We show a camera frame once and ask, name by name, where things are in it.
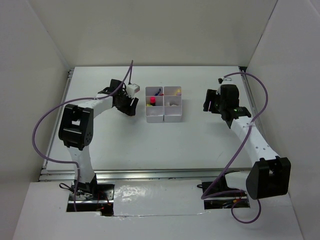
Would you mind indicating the white foil-taped panel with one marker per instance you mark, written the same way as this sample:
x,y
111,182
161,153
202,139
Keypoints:
x,y
157,198

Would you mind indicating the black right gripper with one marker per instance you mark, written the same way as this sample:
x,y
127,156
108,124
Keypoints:
x,y
211,95

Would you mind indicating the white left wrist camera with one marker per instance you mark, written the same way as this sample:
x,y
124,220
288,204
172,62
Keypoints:
x,y
132,89

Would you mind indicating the clear tape roll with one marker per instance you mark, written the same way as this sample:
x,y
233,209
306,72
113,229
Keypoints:
x,y
155,112

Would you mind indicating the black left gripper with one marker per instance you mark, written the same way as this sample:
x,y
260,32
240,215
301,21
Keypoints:
x,y
130,110

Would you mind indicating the pastel yellow highlighter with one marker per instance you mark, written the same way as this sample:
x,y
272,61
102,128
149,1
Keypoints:
x,y
178,91

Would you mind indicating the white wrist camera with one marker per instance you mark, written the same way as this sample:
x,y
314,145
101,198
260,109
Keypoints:
x,y
225,80
132,89

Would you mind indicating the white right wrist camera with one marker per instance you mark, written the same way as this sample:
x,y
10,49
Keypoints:
x,y
225,80

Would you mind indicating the pink white stapler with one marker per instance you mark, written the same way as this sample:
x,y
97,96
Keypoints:
x,y
172,103

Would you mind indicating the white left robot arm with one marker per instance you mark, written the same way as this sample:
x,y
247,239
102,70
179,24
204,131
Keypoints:
x,y
77,128

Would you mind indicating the white left organizer container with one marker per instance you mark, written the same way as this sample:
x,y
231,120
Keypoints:
x,y
149,92

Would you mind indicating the white organizer container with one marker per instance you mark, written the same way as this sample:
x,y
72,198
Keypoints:
x,y
172,114
149,92

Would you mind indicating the black pink highlighter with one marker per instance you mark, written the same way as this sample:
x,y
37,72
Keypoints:
x,y
153,101

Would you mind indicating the aluminium frame rail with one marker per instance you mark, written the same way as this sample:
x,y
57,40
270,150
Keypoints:
x,y
133,175

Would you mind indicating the white right organizer container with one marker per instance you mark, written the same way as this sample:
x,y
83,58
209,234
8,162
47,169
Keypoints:
x,y
172,114

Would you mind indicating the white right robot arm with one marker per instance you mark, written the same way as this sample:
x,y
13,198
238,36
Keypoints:
x,y
270,173

